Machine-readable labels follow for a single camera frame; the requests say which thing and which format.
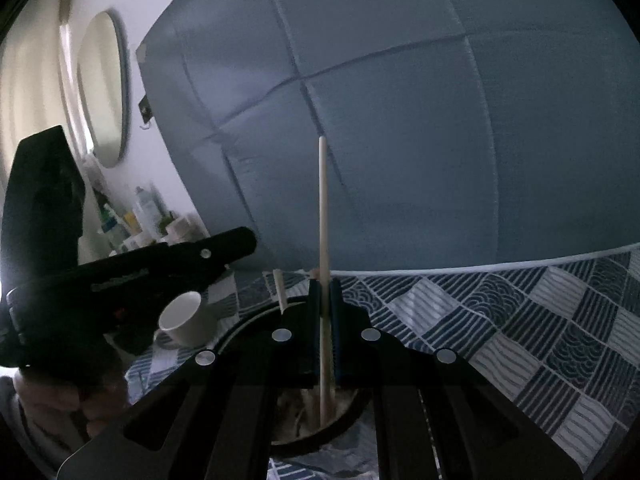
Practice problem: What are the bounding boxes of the oval wall mirror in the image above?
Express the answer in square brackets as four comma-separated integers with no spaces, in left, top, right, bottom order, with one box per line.
[75,9,132,170]

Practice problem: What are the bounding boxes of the blue patterned tablecloth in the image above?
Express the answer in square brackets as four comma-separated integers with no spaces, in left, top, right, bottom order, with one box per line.
[122,250,640,480]

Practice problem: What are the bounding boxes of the pale jar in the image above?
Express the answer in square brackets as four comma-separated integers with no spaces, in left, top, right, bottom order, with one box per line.
[165,212,202,244]

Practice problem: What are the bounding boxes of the person's left forearm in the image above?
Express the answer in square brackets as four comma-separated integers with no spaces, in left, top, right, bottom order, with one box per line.
[0,375,91,480]

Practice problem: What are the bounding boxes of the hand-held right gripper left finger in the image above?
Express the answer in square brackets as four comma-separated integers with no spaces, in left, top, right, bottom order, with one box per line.
[57,280,322,480]

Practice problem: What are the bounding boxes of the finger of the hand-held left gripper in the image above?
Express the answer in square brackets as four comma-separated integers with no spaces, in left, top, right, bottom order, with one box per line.
[149,226,258,306]

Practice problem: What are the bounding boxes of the white ceramic mug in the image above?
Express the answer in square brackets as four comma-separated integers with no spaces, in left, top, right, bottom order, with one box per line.
[155,290,222,350]

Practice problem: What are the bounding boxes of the pale curtain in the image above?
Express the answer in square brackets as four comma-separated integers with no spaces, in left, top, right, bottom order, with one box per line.
[0,0,81,173]

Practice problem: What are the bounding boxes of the person's left hand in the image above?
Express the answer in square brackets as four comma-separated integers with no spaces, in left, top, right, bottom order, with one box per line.
[14,360,128,443]

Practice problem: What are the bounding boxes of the grey backdrop cloth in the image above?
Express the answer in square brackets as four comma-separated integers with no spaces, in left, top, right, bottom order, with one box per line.
[135,0,640,277]

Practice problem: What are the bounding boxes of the black cylindrical utensil holder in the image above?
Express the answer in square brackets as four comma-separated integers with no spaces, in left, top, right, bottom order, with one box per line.
[217,300,375,458]

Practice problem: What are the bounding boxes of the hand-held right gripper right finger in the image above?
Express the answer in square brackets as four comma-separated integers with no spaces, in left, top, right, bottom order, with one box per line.
[329,279,584,480]

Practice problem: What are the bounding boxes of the pale wooden chopstick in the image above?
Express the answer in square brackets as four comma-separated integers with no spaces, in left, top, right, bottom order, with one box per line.
[316,136,337,426]
[272,269,289,313]

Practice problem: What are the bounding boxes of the white bottle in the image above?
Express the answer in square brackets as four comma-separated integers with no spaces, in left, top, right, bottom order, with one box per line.
[132,185,168,233]

